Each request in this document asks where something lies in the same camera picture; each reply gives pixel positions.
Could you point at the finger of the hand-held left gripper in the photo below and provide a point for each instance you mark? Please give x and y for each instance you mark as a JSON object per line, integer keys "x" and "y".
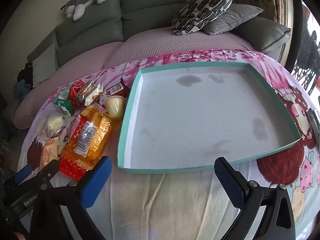
{"x": 23, "y": 175}
{"x": 48, "y": 171}

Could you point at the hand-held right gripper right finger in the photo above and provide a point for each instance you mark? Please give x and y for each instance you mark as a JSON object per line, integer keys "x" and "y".
{"x": 230, "y": 180}

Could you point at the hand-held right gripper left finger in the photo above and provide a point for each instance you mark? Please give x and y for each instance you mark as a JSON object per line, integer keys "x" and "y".
{"x": 96, "y": 182}

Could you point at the beige bread packet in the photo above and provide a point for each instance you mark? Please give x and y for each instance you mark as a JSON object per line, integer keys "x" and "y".
{"x": 48, "y": 152}

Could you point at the red patterned snack packet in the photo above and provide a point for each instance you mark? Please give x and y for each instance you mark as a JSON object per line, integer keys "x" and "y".
{"x": 72, "y": 166}

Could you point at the clear bun packet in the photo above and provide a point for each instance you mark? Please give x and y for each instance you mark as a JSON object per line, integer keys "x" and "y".
{"x": 53, "y": 123}

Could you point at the pink snack packet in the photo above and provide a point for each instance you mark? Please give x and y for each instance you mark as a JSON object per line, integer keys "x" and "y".
{"x": 73, "y": 126}

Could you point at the dark green snack packet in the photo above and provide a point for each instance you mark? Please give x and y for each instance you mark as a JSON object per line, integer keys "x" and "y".
{"x": 63, "y": 105}

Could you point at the teal shallow cardboard box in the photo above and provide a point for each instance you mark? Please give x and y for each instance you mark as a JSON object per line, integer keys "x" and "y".
{"x": 200, "y": 117}

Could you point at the cream jelly cup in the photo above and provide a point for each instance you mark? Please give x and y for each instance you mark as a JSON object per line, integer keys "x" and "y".
{"x": 115, "y": 106}

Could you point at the pale green white packet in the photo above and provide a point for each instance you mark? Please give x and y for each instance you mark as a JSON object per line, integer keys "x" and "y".
{"x": 88, "y": 92}

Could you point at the dark red biscuit packet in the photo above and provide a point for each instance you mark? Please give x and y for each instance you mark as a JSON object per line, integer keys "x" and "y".
{"x": 116, "y": 88}

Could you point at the shiny red snack packet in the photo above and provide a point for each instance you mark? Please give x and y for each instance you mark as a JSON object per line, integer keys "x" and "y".
{"x": 74, "y": 92}

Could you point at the dark clothes pile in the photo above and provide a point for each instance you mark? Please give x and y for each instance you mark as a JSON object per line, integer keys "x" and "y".
{"x": 23, "y": 78}

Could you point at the grey metal object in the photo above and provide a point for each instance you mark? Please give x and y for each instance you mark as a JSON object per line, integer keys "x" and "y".
{"x": 314, "y": 118}

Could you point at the pink floral printed cloth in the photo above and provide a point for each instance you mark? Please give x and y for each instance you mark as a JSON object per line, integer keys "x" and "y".
{"x": 287, "y": 92}

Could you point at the black window railing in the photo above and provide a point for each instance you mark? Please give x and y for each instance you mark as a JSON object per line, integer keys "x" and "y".
{"x": 307, "y": 62}

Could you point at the pink waffle sofa cover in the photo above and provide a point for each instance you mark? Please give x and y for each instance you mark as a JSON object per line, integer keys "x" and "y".
{"x": 150, "y": 47}

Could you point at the plain grey cushion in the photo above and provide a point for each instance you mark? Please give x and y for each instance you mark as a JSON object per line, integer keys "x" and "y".
{"x": 232, "y": 20}

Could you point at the grey white plush dog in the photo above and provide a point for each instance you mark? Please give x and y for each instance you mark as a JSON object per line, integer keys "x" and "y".
{"x": 82, "y": 3}

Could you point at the black white patterned cushion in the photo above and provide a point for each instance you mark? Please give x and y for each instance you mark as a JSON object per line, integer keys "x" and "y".
{"x": 202, "y": 10}

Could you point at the grey sofa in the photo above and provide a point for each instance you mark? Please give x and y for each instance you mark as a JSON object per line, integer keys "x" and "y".
{"x": 150, "y": 12}

